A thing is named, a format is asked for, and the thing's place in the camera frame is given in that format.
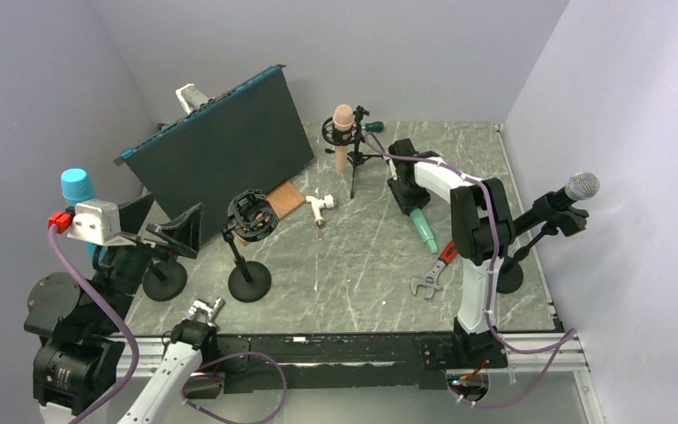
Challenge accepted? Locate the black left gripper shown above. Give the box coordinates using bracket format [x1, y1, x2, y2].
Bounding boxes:
[94, 192, 204, 329]

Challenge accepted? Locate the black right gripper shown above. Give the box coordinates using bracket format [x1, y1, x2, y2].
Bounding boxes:
[388, 175, 430, 216]

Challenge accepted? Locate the mint green microphone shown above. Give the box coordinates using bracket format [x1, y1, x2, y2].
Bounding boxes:
[409, 208, 438, 254]

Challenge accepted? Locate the black round base clip stand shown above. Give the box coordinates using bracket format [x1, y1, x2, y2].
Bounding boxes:
[92, 228, 189, 303]

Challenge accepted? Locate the black tripod shock mount stand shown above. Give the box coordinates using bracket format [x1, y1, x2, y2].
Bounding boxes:
[320, 105, 380, 199]

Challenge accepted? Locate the blue microphone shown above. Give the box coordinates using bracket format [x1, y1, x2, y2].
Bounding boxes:
[60, 168, 109, 266]

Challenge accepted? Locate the black round base shock mount stand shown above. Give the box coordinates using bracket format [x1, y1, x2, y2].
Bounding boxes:
[221, 189, 280, 303]

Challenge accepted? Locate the pink microphone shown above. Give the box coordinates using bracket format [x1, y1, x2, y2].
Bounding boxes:
[332, 104, 354, 173]

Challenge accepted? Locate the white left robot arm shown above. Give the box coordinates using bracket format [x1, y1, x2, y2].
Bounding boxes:
[24, 193, 204, 417]

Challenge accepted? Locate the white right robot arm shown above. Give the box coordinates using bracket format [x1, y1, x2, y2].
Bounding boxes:
[388, 139, 516, 367]

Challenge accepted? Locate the black right round base stand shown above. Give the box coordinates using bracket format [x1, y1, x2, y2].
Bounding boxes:
[496, 223, 565, 294]

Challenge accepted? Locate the silver black microphone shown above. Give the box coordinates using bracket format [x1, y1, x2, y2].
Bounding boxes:
[514, 172, 600, 237]

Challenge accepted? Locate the white plastic faucet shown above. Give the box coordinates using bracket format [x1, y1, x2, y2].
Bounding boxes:
[305, 194, 336, 228]

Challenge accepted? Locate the chrome metal fitting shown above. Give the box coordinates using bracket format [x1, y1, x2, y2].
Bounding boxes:
[186, 297, 226, 327]

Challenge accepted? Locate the wooden block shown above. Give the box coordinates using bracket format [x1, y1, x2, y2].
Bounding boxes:
[230, 181, 305, 245]

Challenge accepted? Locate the dark teal-edged board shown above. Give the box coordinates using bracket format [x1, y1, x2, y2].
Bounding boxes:
[117, 64, 314, 243]

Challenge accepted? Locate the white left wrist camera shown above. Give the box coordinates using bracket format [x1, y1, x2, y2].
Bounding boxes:
[47, 199, 128, 246]

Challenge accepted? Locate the green handle screwdriver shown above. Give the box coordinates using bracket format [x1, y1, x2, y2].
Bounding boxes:
[364, 121, 385, 133]

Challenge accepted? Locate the red handle adjustable wrench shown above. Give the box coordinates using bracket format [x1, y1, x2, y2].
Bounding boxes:
[410, 240, 457, 299]

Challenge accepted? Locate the white bracket behind board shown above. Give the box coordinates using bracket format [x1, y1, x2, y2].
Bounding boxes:
[175, 83, 209, 115]

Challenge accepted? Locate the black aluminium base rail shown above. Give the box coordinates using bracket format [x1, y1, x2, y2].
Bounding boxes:
[117, 330, 586, 394]

